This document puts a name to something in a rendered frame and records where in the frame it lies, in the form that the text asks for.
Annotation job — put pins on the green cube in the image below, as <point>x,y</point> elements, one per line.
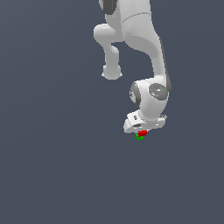
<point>138,137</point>

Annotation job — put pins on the red cube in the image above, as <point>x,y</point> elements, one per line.
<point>142,133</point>

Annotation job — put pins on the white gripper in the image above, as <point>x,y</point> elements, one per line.
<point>141,124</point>

